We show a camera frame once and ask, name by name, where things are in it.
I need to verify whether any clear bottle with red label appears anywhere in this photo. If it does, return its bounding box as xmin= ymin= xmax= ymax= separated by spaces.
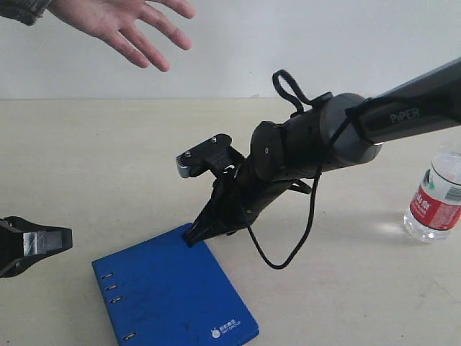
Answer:
xmin=403 ymin=144 xmax=460 ymax=244

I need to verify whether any person's bare open hand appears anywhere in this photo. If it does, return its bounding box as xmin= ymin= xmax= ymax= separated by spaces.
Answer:
xmin=48 ymin=0 xmax=192 ymax=72

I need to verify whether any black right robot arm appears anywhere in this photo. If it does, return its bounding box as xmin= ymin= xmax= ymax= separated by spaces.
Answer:
xmin=176 ymin=60 xmax=460 ymax=246

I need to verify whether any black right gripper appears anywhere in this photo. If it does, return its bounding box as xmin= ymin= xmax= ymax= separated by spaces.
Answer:
xmin=182 ymin=149 xmax=313 ymax=247

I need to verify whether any grey knitted sleeve forearm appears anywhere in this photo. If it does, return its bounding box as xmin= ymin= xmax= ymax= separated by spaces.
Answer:
xmin=1 ymin=0 xmax=51 ymax=26

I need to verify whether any blue ring binder notebook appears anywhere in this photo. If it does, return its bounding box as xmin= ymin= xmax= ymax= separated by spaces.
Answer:
xmin=91 ymin=223 xmax=259 ymax=346

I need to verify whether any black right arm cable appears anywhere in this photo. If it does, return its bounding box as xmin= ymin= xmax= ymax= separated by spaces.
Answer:
xmin=245 ymin=69 xmax=375 ymax=270

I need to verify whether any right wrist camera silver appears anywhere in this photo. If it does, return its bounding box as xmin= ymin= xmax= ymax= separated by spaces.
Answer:
xmin=176 ymin=133 xmax=233 ymax=179

